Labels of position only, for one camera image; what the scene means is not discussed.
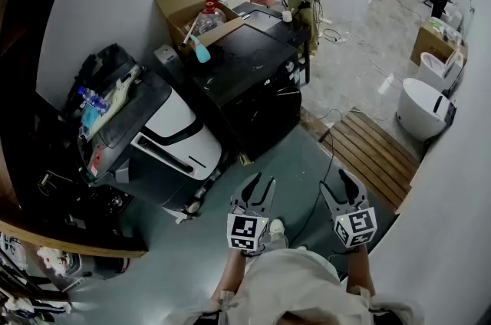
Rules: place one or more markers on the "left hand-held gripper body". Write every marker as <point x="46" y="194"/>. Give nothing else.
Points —
<point x="245" y="231"/>

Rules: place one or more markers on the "blue label water bottle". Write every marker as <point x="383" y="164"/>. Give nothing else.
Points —
<point x="94" y="98"/>

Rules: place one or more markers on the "cardboard box beside toilets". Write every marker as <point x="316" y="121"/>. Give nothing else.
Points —
<point x="429" y="43"/>

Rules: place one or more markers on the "white cup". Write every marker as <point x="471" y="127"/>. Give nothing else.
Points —
<point x="287" y="17"/>

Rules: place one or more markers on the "person's white shirt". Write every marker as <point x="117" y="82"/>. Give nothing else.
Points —
<point x="303" y="289"/>

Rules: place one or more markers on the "white toilet with open lid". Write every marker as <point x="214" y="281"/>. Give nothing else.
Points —
<point x="433" y="68"/>

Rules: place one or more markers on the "large black box appliance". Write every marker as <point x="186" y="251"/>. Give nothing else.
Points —
<point x="245" y="78"/>

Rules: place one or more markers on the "person's right forearm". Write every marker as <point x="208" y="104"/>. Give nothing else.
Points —
<point x="360" y="270"/>

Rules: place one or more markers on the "large open cardboard box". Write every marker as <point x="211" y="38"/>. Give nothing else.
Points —
<point x="180" y="1"/>

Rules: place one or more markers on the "blue cloth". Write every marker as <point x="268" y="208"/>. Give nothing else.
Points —
<point x="90" y="117"/>

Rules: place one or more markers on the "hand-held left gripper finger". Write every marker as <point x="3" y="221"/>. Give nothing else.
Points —
<point x="269" y="197"/>
<point x="245" y="188"/>

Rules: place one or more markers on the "wooden slatted platform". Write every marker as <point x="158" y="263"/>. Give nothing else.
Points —
<point x="368" y="155"/>

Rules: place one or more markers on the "cream plastic tool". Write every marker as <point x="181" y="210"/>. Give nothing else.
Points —
<point x="115" y="97"/>

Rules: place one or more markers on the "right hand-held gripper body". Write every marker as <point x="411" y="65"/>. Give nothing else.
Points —
<point x="356" y="225"/>

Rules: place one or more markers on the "black backpack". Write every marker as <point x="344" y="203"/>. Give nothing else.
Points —
<point x="99" y="64"/>

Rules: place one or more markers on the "white and grey top-load washer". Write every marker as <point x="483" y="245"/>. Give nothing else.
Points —
<point x="172" y="132"/>

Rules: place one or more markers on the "person's left forearm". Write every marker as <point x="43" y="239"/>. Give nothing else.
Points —
<point x="232" y="273"/>

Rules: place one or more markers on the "white round closed toilet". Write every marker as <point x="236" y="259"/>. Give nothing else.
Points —
<point x="418" y="109"/>

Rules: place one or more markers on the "person's left white shoe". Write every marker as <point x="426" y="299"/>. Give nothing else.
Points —
<point x="277" y="229"/>

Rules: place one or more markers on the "white wall dispenser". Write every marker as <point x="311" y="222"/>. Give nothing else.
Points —
<point x="165" y="59"/>

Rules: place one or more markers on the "clear water jug red cap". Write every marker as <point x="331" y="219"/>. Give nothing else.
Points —
<point x="211" y="18"/>

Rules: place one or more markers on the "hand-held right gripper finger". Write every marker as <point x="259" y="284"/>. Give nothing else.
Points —
<point x="354" y="189"/>
<point x="330" y="199"/>

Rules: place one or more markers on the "black table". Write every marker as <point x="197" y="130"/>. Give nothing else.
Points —
<point x="291" y="30"/>

